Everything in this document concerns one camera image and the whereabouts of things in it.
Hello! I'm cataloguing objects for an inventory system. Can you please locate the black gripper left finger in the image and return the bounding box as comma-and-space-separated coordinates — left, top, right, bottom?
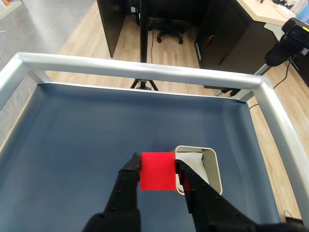
103, 151, 143, 215

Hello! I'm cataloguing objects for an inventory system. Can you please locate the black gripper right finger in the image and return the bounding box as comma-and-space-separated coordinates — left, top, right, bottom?
173, 159, 257, 232

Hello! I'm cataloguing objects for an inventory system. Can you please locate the red cube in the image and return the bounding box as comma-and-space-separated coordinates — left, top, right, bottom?
140, 151, 177, 191

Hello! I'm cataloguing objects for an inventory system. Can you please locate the beige square box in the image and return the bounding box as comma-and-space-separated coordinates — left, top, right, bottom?
173, 145, 224, 196

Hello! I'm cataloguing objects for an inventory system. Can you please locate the blue-grey table mat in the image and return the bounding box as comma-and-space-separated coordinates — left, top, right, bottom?
0, 81, 282, 232

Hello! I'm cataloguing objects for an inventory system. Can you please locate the small black floor object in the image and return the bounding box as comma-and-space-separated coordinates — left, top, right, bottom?
283, 210, 304, 225

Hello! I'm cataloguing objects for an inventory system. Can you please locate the black tripod stand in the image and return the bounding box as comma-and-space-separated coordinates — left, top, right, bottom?
129, 0, 160, 92

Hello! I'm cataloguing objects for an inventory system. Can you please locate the dark desk partition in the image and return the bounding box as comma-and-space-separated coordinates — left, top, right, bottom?
96, 0, 131, 58

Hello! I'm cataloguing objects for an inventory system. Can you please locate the black office chair base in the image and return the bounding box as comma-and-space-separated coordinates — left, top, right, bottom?
148, 20, 187, 45

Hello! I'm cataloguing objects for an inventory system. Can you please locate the dark cabinet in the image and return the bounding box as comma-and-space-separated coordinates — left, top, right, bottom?
195, 0, 281, 75

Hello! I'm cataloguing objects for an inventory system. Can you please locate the black webcam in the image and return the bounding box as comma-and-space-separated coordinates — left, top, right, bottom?
264, 17, 309, 68

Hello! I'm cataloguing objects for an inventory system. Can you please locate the beige desk top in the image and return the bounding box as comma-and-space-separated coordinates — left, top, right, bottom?
235, 0, 300, 26

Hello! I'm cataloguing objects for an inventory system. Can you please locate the silver metal table frame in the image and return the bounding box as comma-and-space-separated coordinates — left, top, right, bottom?
0, 51, 309, 232

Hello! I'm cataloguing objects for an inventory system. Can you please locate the black webcam cable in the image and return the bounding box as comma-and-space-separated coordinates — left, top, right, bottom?
248, 55, 294, 110

